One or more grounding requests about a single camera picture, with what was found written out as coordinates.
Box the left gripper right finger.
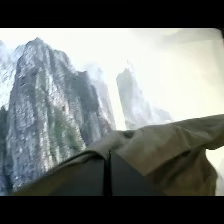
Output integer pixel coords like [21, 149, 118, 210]
[109, 152, 166, 197]

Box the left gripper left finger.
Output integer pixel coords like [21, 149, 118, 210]
[49, 151, 108, 197]

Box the brown T-shirt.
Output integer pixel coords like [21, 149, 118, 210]
[13, 114, 224, 197]

